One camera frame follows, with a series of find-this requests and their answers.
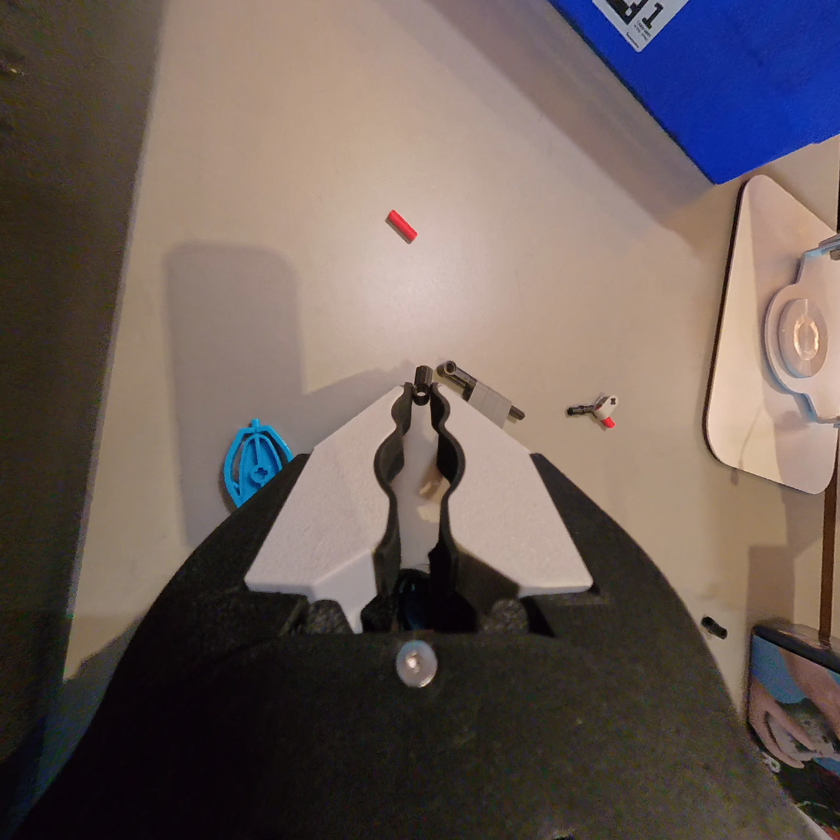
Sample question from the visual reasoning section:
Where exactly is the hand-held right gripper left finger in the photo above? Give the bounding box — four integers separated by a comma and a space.
245, 385, 410, 632

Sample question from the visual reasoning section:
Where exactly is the black dimpled mat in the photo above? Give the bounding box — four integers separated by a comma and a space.
0, 0, 165, 769

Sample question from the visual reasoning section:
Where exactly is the grey orange brick assembly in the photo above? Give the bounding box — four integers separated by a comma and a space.
436, 359, 526, 428

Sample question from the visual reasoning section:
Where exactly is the light blue brick separator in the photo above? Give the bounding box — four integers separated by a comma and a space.
222, 418, 294, 510

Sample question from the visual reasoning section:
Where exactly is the blue robot kit box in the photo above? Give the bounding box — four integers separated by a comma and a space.
748, 623, 840, 840

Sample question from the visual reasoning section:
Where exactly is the white stand base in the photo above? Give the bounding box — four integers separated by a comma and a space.
704, 174, 840, 495

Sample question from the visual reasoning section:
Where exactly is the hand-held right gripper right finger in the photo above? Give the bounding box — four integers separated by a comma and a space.
430, 385, 593, 598

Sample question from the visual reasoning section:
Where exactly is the blue storage bin with tag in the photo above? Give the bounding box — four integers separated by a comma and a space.
548, 0, 840, 185

